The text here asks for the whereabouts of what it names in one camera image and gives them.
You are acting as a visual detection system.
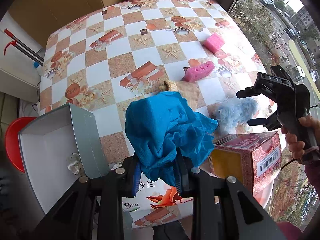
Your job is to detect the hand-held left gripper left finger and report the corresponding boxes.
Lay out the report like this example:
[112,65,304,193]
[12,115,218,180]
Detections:
[32,156,140,240]

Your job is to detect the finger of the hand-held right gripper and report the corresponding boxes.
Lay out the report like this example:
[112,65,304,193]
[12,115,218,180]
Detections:
[247,117,270,130]
[236,87,269,99]

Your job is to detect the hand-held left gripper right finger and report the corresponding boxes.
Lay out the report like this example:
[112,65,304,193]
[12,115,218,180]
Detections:
[176,150,285,240]

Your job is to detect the light blue fluffy scrunchie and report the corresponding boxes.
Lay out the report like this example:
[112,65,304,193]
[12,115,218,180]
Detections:
[212,97,258,133]

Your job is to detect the red patterned box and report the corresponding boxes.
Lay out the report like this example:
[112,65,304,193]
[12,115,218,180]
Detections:
[209,131,282,197]

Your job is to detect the blue cloth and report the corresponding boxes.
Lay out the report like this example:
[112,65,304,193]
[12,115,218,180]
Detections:
[125,91,218,186]

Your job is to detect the grey box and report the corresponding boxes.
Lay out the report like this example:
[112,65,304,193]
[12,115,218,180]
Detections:
[18,103,110,215]

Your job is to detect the person's right forearm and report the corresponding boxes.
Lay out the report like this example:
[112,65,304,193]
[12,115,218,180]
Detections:
[304,152,320,203]

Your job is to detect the person's right hand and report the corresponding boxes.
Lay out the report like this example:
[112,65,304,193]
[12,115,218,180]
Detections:
[281,115,320,166]

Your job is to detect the floral tissue box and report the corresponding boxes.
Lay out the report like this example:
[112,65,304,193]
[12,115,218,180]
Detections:
[109,162,194,212]

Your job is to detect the pink sponge with holes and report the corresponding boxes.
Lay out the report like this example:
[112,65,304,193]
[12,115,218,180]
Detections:
[184,60,216,82]

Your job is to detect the person's legs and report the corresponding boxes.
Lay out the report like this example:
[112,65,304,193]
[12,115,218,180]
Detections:
[152,220,190,240]

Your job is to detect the pink sponge block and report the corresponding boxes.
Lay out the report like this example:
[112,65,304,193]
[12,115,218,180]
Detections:
[202,34,227,54]

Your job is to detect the maroon garment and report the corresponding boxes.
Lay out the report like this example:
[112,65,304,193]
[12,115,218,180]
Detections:
[275,220,304,240]

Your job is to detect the checkered printed tablecloth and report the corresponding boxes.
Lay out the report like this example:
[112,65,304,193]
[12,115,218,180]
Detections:
[39,0,287,230]

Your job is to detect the red plastic basin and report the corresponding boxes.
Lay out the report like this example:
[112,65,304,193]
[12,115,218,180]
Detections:
[5,117,38,173]

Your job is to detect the white cabinet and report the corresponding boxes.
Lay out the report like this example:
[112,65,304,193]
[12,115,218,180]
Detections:
[0,12,45,103]

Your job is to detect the brown cardboard sheet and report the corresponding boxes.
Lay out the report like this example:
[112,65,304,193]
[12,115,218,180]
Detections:
[7,0,105,48]

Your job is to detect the black cable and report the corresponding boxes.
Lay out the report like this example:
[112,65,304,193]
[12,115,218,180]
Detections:
[281,159,303,170]

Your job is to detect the red-handled long tool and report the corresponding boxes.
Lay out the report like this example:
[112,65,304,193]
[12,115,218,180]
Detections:
[3,29,45,69]

